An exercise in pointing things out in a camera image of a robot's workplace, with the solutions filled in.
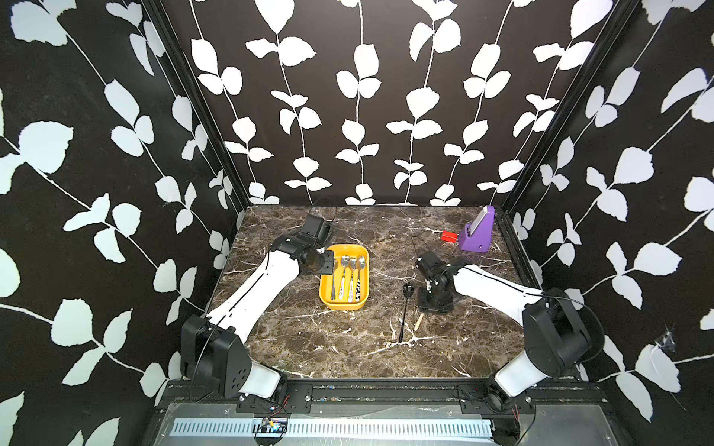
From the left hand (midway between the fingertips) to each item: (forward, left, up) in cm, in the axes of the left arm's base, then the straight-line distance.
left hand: (326, 260), depth 83 cm
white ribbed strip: (-41, -4, -17) cm, 44 cm away
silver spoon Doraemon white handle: (+10, -5, -15) cm, 19 cm away
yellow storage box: (-1, -6, -16) cm, 18 cm away
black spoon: (-4, -26, -15) cm, 31 cm away
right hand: (-10, -29, -13) cm, 34 cm away
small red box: (+21, -47, -17) cm, 55 cm away
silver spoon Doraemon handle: (+9, -7, -16) cm, 20 cm away
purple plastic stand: (+15, -55, -9) cm, 57 cm away
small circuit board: (-40, +15, -19) cm, 46 cm away
